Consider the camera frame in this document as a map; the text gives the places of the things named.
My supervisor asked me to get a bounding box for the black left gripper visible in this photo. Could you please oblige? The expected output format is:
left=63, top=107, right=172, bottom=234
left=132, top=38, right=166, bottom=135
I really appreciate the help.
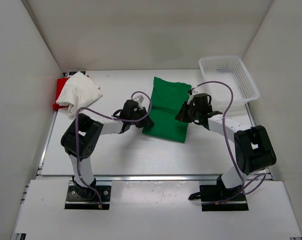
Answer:
left=129, top=106, right=154, bottom=128

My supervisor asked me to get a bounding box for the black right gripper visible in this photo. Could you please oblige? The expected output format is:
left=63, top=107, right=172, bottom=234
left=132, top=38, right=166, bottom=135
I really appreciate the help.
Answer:
left=175, top=102, right=201, bottom=124

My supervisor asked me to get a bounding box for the green garment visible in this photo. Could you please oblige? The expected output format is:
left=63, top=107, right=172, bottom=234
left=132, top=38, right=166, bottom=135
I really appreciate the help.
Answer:
left=142, top=77, right=192, bottom=143

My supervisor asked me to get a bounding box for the white t shirt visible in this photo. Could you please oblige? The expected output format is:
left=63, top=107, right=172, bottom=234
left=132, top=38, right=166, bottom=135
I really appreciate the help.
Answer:
left=56, top=73, right=103, bottom=116

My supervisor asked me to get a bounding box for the red t shirt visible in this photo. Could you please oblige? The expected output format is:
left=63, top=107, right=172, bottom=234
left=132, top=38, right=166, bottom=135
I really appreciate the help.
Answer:
left=52, top=77, right=69, bottom=111

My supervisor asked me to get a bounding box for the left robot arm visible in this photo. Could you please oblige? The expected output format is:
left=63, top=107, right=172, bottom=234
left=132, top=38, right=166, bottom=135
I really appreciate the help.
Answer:
left=60, top=99, right=155, bottom=201

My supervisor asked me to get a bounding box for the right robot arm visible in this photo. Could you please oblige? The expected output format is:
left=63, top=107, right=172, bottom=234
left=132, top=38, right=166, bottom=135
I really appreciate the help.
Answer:
left=175, top=90, right=277, bottom=200

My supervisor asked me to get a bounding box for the white plastic mesh basket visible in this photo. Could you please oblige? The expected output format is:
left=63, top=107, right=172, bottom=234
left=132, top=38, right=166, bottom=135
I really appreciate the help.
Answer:
left=198, top=55, right=260, bottom=107

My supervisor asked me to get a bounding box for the dark card behind red shirt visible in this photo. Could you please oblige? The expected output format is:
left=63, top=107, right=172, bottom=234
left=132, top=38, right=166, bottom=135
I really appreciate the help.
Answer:
left=67, top=71, right=87, bottom=77

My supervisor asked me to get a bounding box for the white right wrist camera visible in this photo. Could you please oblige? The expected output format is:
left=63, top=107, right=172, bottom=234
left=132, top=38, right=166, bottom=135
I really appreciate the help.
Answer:
left=187, top=86, right=199, bottom=105

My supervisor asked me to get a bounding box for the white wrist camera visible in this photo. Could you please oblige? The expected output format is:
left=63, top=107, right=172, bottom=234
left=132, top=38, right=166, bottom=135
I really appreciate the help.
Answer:
left=132, top=94, right=144, bottom=104
left=187, top=86, right=199, bottom=105

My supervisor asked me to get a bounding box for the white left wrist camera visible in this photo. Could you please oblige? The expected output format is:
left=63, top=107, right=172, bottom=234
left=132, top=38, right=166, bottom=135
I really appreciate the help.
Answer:
left=132, top=94, right=144, bottom=104

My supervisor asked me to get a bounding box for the aluminium rail front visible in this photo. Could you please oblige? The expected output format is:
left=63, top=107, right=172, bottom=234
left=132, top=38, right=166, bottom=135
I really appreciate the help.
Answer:
left=94, top=174, right=219, bottom=182

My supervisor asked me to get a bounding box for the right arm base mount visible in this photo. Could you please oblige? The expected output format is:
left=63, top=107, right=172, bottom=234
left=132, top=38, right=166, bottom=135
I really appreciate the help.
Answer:
left=188, top=176, right=249, bottom=212

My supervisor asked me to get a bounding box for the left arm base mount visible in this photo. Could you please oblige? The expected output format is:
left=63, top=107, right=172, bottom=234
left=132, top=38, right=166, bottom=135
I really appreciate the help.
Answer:
left=64, top=181, right=112, bottom=210

